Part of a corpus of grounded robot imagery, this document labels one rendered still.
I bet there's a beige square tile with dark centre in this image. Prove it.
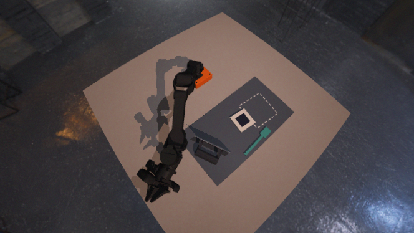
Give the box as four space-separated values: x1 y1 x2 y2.
230 108 255 132

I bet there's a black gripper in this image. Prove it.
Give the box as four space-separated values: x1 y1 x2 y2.
137 163 180 203

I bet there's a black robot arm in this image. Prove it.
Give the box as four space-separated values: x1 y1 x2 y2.
145 60 204 174

